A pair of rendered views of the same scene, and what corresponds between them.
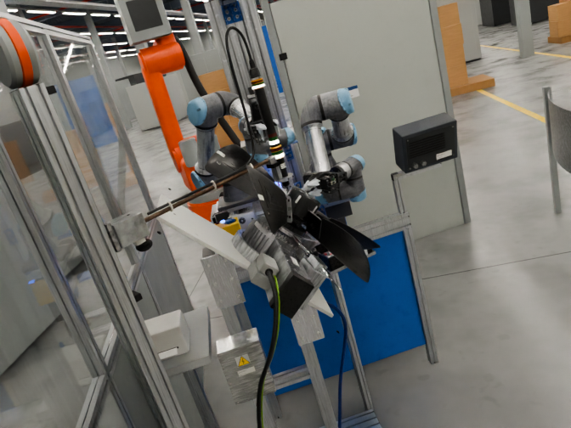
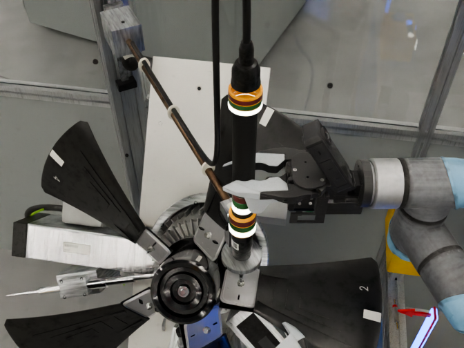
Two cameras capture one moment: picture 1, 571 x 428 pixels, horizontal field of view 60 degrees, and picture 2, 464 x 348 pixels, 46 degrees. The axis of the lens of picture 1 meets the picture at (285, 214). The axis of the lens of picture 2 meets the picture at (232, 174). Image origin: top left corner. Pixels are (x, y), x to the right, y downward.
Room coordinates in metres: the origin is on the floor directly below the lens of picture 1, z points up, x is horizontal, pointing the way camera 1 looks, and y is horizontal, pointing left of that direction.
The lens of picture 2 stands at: (1.86, -0.56, 2.07)
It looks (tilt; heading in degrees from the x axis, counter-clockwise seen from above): 47 degrees down; 104
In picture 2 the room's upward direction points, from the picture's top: straight up
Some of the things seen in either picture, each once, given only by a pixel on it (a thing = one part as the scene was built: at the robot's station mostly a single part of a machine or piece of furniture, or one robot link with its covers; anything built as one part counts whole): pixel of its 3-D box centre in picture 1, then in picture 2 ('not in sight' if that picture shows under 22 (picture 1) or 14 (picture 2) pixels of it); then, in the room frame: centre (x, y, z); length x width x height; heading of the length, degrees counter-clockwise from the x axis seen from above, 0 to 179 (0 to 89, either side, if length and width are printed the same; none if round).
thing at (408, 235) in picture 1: (420, 297); not in sight; (2.14, -0.53, 0.39); 0.04 x 0.04 x 0.78; 5
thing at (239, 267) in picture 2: (279, 167); (239, 236); (1.74, -0.03, 1.33); 0.09 x 0.07 x 0.10; 130
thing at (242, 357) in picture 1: (245, 365); not in sight; (1.49, 0.28, 0.73); 0.15 x 0.09 x 0.22; 95
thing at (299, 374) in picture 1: (285, 378); not in sight; (1.59, 0.18, 0.56); 0.19 x 0.04 x 0.04; 95
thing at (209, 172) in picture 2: (212, 187); (172, 112); (1.55, 0.20, 1.37); 0.54 x 0.01 x 0.01; 130
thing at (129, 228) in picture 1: (125, 230); (121, 30); (1.34, 0.45, 1.37); 0.10 x 0.07 x 0.08; 130
